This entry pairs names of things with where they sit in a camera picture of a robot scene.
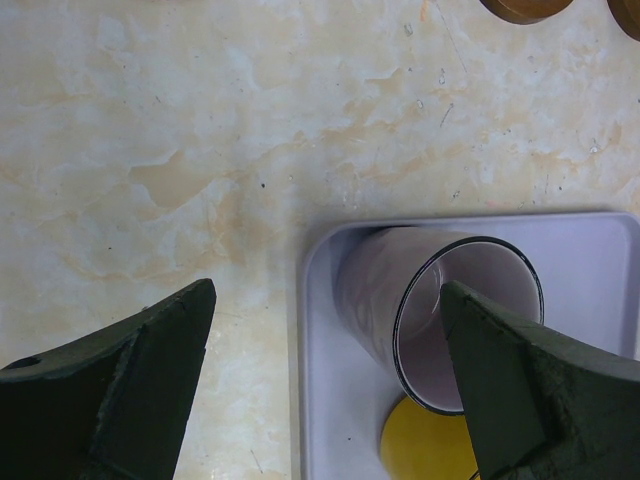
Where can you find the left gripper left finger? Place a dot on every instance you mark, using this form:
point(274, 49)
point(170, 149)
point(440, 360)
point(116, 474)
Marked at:
point(113, 404)

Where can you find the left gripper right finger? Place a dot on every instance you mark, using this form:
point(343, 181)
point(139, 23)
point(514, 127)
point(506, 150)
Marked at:
point(539, 404)

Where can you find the purple glass mug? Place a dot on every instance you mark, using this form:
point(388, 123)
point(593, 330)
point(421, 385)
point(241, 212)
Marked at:
point(388, 294)

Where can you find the dark wooden coaster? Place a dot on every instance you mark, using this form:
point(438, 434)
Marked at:
point(525, 12)
point(627, 14)

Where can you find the yellow glass mug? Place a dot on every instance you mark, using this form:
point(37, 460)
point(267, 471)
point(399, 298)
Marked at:
point(417, 443)

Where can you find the lavender plastic tray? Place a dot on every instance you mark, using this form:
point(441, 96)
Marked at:
point(588, 264)

